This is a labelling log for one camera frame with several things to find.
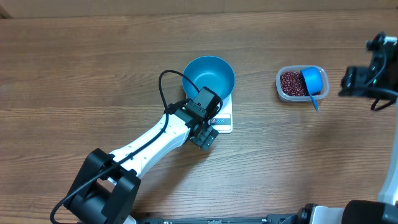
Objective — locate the white digital kitchen scale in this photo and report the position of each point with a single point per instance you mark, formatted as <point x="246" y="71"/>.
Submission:
<point x="223" y="121"/>

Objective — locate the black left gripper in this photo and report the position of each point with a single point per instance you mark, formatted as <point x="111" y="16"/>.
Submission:
<point x="206" y="137"/>

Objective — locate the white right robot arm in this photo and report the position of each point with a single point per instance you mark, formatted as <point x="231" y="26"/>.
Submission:
<point x="366" y="112"/>

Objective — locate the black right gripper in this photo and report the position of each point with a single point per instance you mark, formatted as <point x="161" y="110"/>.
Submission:
<point x="352" y="83"/>

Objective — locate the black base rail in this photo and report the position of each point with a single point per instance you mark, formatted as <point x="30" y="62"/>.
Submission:
<point x="270" y="219"/>

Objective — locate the red adzuki beans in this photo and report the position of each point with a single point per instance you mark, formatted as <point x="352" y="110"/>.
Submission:
<point x="292" y="84"/>

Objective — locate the blue plastic measuring scoop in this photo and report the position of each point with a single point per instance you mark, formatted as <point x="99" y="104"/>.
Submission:
<point x="313" y="83"/>

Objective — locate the blue metal bowl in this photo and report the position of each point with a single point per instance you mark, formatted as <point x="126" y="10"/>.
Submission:
<point x="212" y="72"/>

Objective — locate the clear plastic food container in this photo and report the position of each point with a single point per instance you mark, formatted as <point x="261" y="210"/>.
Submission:
<point x="298" y="99"/>

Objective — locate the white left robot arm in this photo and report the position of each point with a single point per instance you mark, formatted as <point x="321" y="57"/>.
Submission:
<point x="106" y="186"/>

